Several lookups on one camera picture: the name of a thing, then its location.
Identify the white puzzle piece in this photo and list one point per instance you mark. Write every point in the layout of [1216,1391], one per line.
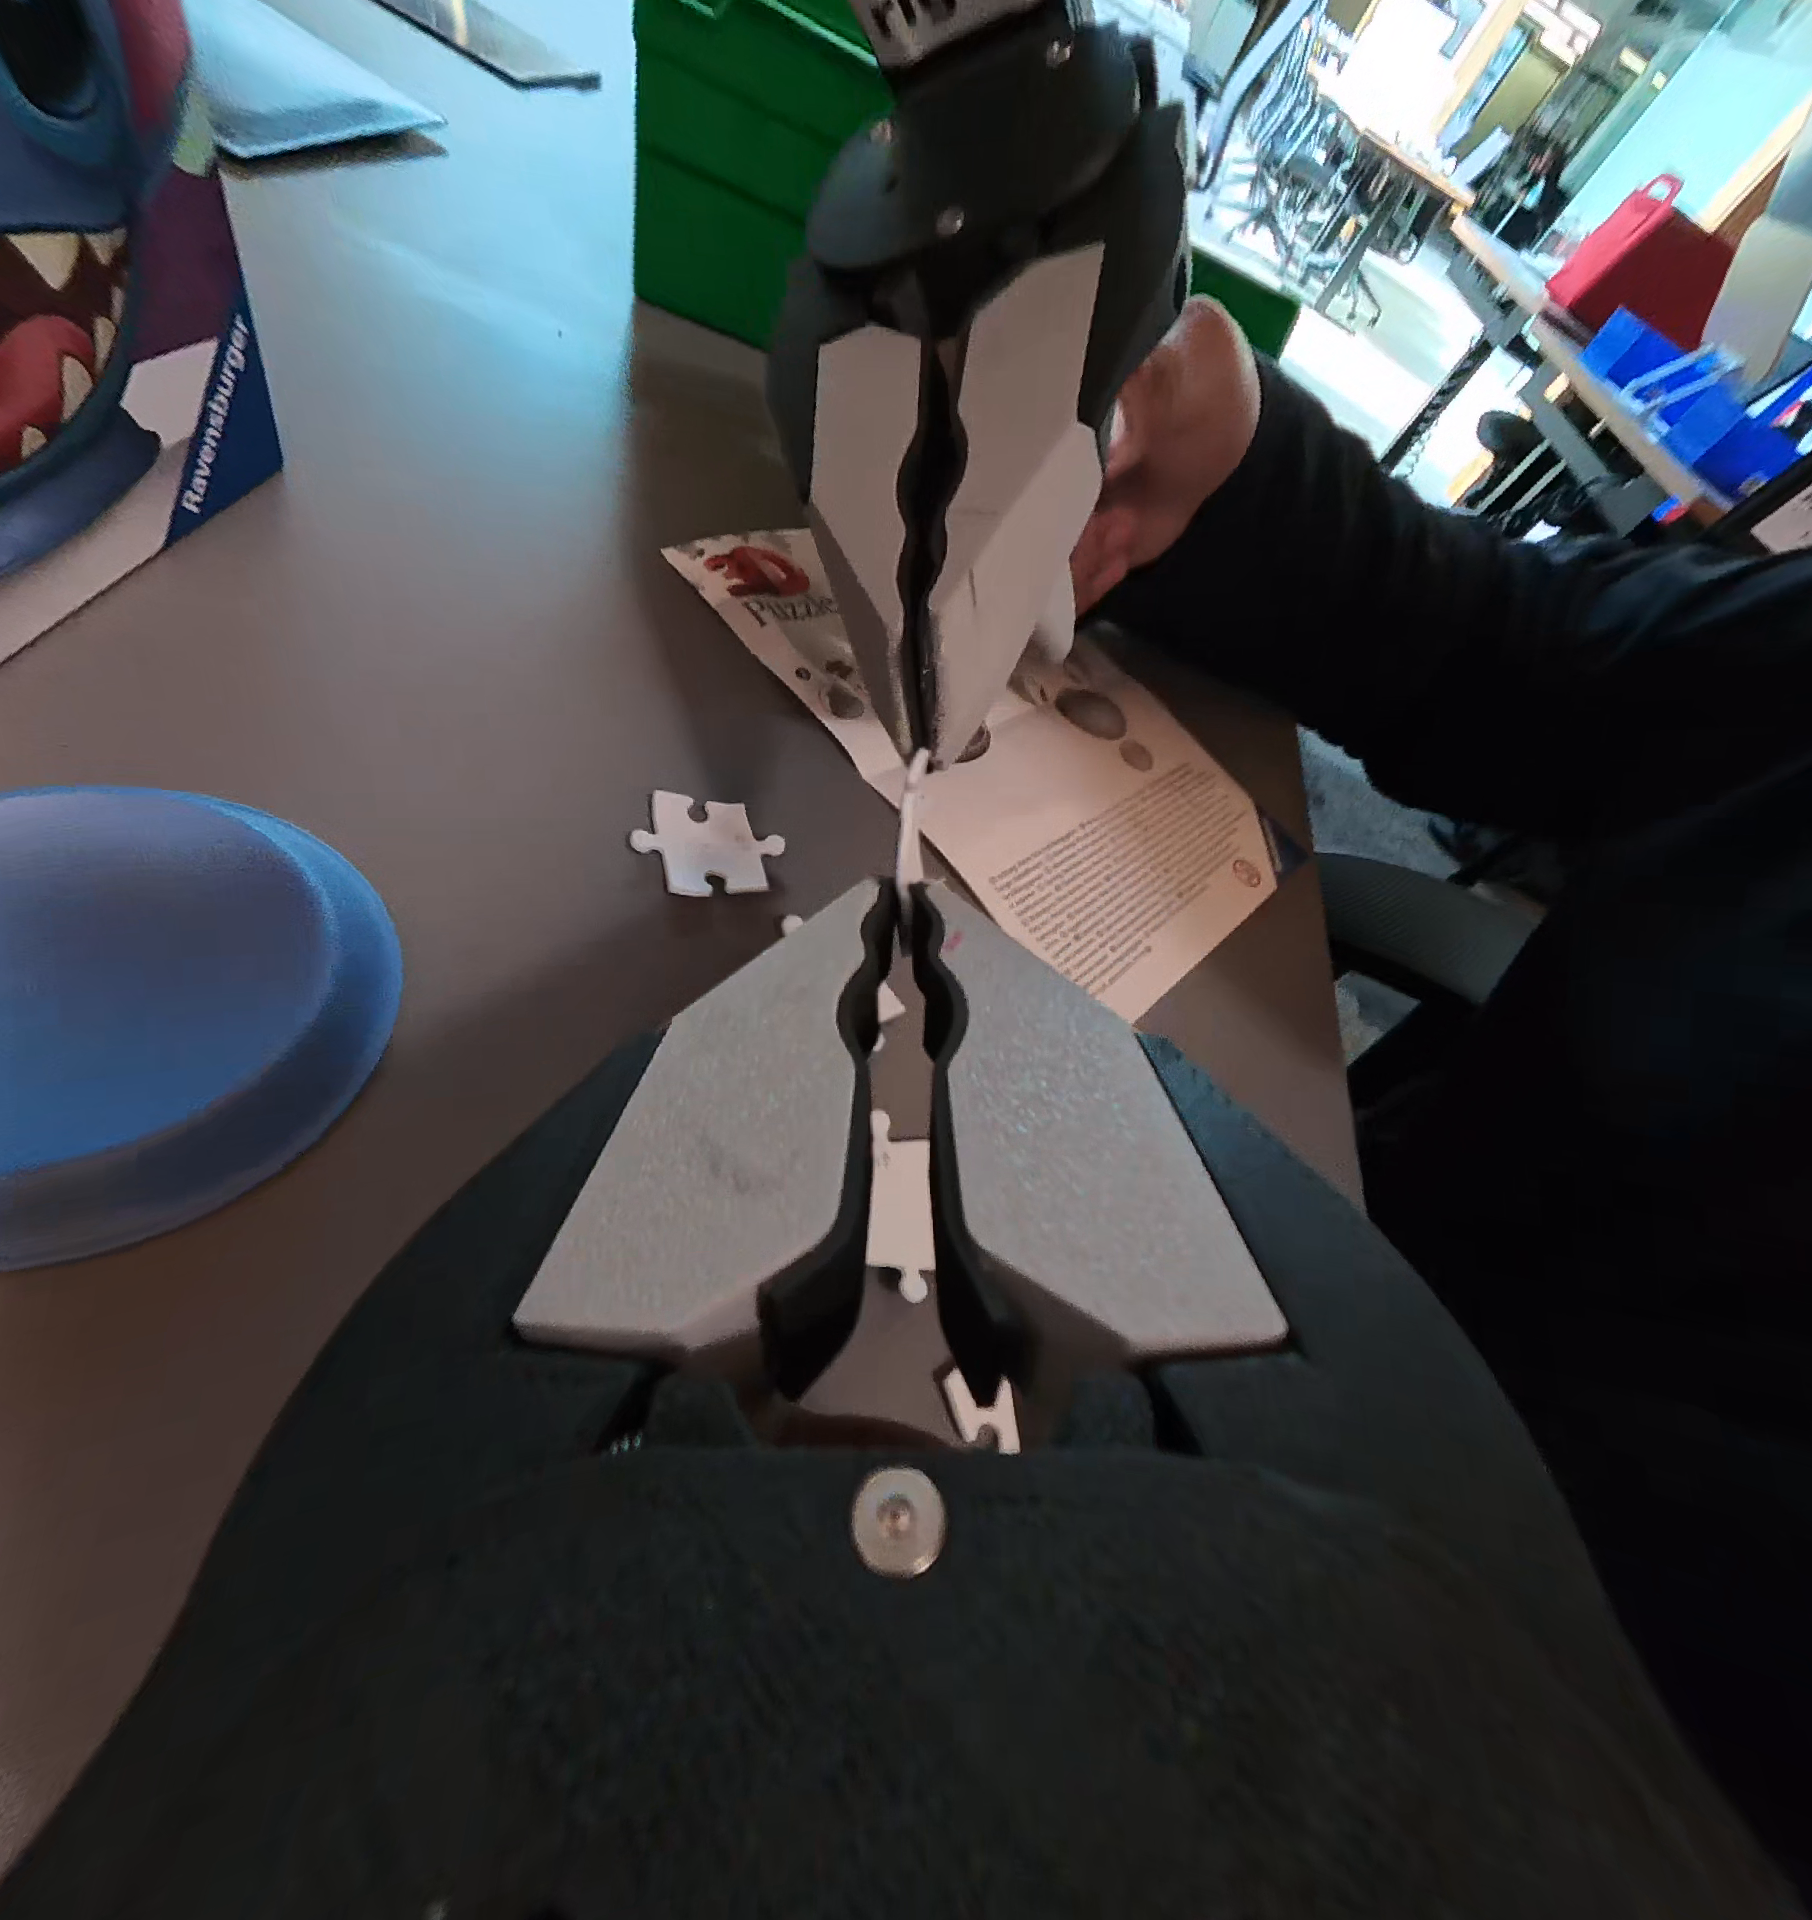
[705,847]
[981,1408]
[899,1214]

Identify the paper instruction leaflet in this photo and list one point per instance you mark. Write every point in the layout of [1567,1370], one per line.
[1132,856]

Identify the blue plastic bin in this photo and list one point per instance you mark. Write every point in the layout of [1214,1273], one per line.
[1686,414]

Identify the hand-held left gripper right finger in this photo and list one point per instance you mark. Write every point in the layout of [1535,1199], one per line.
[1100,1168]

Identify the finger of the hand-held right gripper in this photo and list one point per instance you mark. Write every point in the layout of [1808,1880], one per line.
[860,494]
[1026,480]

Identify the red bag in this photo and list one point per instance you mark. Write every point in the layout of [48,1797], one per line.
[1642,278]

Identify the black flat bar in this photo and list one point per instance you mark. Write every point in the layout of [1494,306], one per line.
[493,37]

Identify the cartoon print puzzle box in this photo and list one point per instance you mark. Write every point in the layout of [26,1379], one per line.
[37,301]

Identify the green plastic bin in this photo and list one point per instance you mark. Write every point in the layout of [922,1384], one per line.
[727,179]

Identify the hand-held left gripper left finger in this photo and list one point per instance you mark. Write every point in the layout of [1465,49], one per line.
[696,1168]

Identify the person's right forearm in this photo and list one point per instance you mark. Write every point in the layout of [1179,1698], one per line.
[1448,646]

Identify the blue plastic bowl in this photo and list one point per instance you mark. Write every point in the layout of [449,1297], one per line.
[140,1021]

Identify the grey flat sheet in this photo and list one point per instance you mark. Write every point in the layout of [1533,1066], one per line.
[300,81]

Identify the white background desk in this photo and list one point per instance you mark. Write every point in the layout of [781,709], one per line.
[1500,254]

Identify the person's right hand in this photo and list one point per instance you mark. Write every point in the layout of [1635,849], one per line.
[1176,435]

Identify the joined white puzzle pieces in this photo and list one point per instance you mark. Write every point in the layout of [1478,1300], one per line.
[914,825]

